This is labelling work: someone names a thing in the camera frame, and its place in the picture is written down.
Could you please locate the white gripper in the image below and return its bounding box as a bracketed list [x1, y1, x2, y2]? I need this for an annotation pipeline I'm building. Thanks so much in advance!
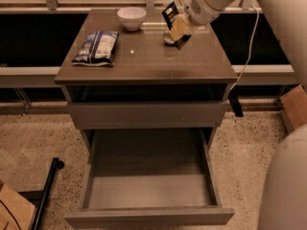
[169, 0, 222, 42]

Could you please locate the black rxbar chocolate bar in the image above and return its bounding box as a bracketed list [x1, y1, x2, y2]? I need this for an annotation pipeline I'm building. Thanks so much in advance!
[162, 2, 191, 49]

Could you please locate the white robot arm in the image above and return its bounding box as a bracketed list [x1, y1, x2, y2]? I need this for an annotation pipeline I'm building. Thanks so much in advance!
[171, 0, 307, 230]

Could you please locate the grey drawer cabinet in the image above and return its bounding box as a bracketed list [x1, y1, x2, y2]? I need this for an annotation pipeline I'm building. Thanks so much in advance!
[55, 10, 237, 147]

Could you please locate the closed grey top drawer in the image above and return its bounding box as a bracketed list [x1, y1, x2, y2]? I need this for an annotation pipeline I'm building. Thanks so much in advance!
[68, 102, 225, 129]

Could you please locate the open grey middle drawer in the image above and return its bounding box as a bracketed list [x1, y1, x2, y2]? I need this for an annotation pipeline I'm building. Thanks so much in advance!
[64, 128, 234, 229]

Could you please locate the orange soda can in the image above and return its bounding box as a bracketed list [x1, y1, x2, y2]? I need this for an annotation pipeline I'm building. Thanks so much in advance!
[163, 30, 176, 45]

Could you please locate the white ceramic bowl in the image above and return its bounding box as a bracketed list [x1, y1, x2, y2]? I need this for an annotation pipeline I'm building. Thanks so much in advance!
[117, 7, 147, 31]

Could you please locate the blue white chip bag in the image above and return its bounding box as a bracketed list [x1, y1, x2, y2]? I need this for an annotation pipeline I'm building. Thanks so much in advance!
[72, 31, 119, 66]

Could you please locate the brown cardboard box right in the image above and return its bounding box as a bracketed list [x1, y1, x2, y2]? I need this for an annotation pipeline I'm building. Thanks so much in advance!
[280, 85, 307, 133]

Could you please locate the brown cardboard box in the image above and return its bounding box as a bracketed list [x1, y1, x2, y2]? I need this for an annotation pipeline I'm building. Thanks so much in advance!
[0, 180, 35, 230]
[280, 85, 307, 133]

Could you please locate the black metal stand leg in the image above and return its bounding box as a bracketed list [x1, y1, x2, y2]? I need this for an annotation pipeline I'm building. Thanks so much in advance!
[20, 157, 64, 230]

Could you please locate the brown cardboard box left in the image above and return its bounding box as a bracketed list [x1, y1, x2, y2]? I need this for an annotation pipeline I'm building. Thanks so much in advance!
[0, 180, 35, 230]

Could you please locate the white cable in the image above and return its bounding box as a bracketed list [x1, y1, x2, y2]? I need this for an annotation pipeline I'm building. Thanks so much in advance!
[228, 5, 261, 93]

